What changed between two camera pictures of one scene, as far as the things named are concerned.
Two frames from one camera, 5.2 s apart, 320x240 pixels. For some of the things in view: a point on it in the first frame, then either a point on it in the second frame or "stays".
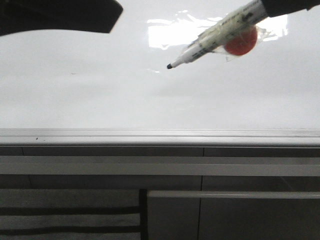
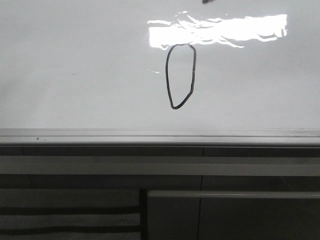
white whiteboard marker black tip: [237, 23] to [206, 1]
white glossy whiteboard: [91, 79] stays
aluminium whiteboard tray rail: [159, 137] stays
